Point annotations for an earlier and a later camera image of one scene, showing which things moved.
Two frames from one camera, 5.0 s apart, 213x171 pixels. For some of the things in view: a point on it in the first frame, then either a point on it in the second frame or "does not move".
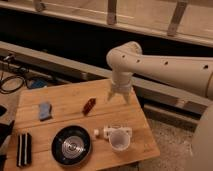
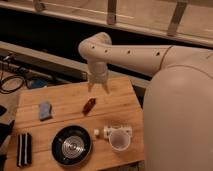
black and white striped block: [24, 150] does not move
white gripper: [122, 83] to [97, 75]
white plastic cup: [119, 139] does not move
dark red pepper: [89, 105] does not move
